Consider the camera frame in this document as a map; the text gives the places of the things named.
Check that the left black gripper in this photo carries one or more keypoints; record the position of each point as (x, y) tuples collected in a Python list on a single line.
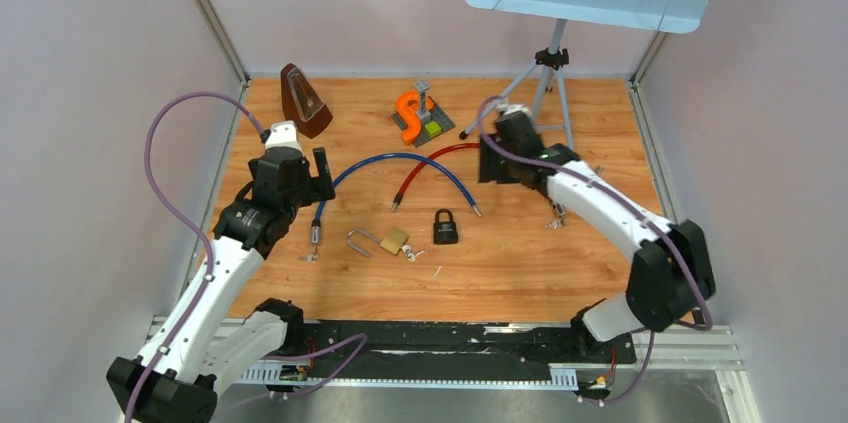
[(315, 186)]

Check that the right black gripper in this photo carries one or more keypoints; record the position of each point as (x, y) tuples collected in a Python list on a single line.
[(489, 169)]

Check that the red cable lock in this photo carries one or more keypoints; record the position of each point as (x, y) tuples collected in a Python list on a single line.
[(559, 211)]

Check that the small silver key bunch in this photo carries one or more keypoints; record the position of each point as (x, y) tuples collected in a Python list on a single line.
[(310, 258)]

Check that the brass padlock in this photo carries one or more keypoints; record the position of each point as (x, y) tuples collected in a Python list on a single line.
[(393, 242)]

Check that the red lock silver keys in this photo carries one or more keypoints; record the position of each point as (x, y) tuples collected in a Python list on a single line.
[(557, 223)]

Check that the padlock silver keys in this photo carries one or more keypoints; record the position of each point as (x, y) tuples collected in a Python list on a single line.
[(410, 254)]

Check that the small black padlock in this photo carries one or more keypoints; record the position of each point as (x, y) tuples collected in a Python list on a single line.
[(445, 230)]

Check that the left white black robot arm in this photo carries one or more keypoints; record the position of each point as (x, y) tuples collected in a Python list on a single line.
[(180, 374)]

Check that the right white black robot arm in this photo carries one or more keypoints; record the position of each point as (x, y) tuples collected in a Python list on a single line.
[(670, 268)]

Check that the brown wooden metronome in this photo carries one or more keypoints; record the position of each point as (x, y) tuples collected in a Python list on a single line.
[(301, 103)]

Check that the orange S block toy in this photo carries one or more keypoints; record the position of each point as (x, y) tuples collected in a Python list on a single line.
[(419, 118)]

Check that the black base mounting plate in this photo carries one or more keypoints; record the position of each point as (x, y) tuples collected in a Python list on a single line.
[(449, 351)]

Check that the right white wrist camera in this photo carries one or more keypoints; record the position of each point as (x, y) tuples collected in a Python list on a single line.
[(505, 108)]

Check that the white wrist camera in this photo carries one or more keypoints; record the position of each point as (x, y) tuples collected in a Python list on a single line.
[(282, 135), (505, 108)]

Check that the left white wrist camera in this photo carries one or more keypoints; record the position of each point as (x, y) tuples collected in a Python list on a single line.
[(282, 135)]

